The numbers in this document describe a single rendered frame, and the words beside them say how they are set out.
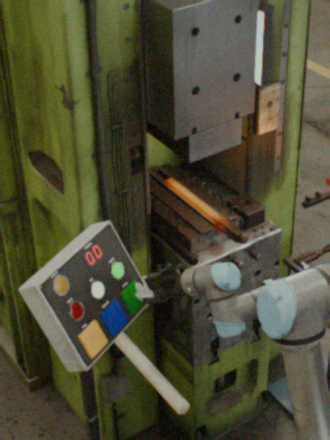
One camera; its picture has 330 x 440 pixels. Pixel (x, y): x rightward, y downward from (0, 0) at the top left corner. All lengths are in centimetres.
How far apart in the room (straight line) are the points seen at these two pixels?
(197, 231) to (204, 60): 61
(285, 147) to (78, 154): 87
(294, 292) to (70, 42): 94
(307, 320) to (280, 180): 129
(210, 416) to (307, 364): 140
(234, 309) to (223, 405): 113
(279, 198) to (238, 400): 80
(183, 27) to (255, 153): 74
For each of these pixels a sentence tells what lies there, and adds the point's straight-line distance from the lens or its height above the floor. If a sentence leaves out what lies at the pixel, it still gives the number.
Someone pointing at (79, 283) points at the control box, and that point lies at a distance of 222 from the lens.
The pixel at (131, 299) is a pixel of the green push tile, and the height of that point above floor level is 101.
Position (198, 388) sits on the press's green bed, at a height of 34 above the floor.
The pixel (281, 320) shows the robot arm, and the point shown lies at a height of 139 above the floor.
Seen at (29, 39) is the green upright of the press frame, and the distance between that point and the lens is 259.
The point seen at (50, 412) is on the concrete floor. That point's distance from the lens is 343.
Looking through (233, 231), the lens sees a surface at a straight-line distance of 259.
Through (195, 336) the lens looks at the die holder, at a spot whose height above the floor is 61.
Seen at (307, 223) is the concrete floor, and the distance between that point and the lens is 440.
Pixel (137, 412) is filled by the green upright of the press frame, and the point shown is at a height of 13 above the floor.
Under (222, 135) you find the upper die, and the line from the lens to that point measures 248.
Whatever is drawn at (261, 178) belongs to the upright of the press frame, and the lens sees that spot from 290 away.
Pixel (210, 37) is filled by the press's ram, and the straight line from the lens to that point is 231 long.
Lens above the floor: 255
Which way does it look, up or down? 35 degrees down
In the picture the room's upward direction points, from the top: 2 degrees counter-clockwise
